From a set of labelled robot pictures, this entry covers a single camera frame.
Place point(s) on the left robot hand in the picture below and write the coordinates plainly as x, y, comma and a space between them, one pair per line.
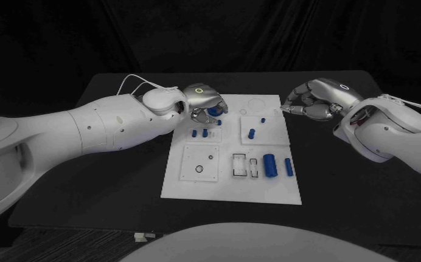
203, 99

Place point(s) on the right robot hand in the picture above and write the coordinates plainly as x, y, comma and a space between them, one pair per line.
320, 100

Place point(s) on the blue gear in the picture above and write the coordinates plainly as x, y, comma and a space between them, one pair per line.
215, 111

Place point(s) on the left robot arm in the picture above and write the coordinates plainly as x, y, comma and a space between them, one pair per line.
82, 125

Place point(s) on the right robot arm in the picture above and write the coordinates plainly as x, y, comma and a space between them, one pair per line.
381, 129

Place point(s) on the white task board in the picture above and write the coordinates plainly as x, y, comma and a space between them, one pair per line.
229, 175

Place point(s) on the thin long blue cylinder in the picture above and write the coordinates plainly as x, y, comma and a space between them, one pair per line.
288, 167

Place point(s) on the large blue cylinder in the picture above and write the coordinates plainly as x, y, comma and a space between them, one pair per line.
270, 165

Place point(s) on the small white block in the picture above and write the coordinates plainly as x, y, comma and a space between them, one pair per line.
140, 237

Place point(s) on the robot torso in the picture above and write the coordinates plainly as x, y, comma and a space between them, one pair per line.
257, 242

